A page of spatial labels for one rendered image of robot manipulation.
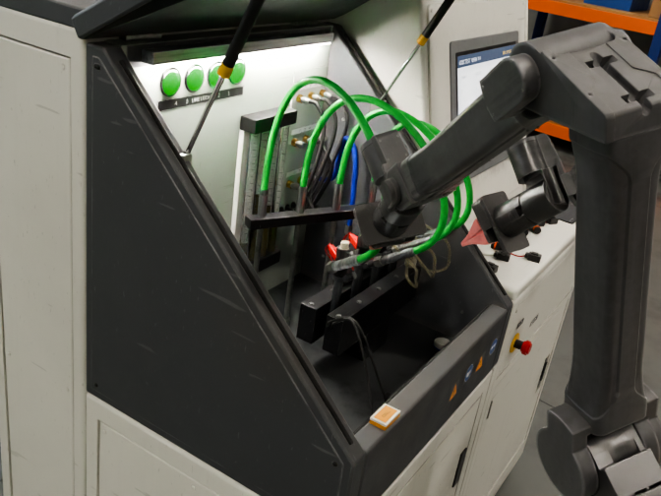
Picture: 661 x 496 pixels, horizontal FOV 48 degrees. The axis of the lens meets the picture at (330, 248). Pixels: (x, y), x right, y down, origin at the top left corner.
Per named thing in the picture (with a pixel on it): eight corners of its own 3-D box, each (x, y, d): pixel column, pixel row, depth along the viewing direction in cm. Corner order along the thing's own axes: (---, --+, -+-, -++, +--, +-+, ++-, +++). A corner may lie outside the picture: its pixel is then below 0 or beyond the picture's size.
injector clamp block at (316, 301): (332, 386, 149) (343, 321, 142) (291, 366, 153) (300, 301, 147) (409, 323, 176) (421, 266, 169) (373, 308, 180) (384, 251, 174)
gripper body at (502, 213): (496, 195, 126) (529, 175, 121) (521, 249, 124) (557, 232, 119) (472, 201, 122) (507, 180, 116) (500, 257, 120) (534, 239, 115)
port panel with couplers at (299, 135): (290, 210, 170) (307, 75, 157) (277, 206, 172) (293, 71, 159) (321, 197, 181) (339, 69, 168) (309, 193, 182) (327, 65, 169)
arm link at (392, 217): (397, 218, 102) (435, 207, 104) (380, 173, 104) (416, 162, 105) (387, 233, 109) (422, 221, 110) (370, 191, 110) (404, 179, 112)
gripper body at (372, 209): (351, 210, 116) (360, 194, 109) (413, 197, 118) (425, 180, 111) (362, 249, 114) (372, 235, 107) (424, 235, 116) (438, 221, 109)
